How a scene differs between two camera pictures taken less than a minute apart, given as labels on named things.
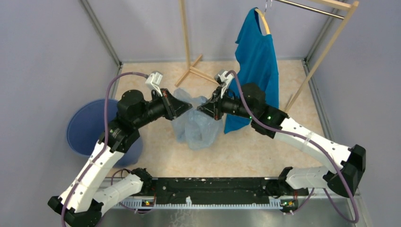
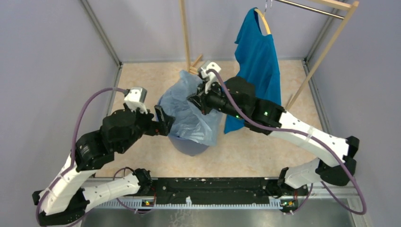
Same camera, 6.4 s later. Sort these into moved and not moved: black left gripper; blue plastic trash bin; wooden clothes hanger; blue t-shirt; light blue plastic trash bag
Moved: black left gripper; light blue plastic trash bag; blue plastic trash bin
Not moved: blue t-shirt; wooden clothes hanger
